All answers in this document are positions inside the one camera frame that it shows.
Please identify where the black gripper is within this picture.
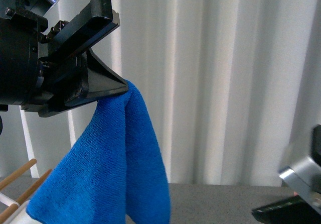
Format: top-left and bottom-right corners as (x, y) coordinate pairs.
(1, 0), (120, 113)

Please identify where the white pleated curtain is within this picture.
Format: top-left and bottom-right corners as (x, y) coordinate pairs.
(0, 0), (321, 187)

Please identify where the white cloth rack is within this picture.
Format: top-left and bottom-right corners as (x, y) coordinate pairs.
(1, 193), (40, 224)

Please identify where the blue microfiber cloth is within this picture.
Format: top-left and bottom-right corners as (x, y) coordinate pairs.
(26, 83), (171, 223)

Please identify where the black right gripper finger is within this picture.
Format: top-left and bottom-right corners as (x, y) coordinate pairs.
(39, 49), (128, 118)

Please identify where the wooden rack peg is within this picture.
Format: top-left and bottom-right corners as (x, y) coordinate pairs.
(0, 158), (37, 190)
(1, 169), (52, 223)

